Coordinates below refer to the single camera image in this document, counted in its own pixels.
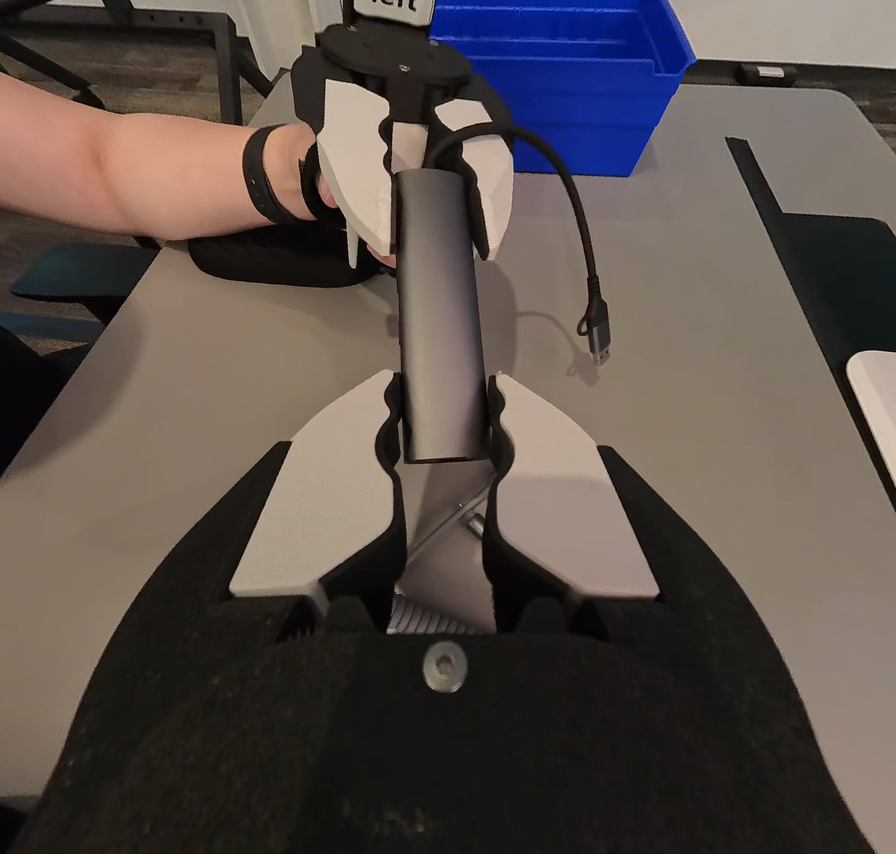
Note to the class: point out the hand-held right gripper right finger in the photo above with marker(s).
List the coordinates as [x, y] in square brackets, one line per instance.
[567, 511]

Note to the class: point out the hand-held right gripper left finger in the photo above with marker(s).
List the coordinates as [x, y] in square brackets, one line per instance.
[315, 518]

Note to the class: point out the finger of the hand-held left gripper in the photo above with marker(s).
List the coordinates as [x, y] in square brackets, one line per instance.
[353, 160]
[493, 188]

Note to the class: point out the blue plastic bin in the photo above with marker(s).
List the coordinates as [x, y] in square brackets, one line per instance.
[560, 111]

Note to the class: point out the grey usb hub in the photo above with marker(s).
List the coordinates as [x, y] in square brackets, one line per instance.
[437, 322]

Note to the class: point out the person's left hand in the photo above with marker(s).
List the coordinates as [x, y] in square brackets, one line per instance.
[294, 160]

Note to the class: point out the black wrist rest pad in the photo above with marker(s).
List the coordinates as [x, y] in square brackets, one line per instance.
[280, 259]

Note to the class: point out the dark teal office chair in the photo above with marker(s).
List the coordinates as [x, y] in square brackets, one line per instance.
[77, 276]

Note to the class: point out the black metal desk frame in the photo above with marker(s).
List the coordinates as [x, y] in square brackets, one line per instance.
[225, 62]

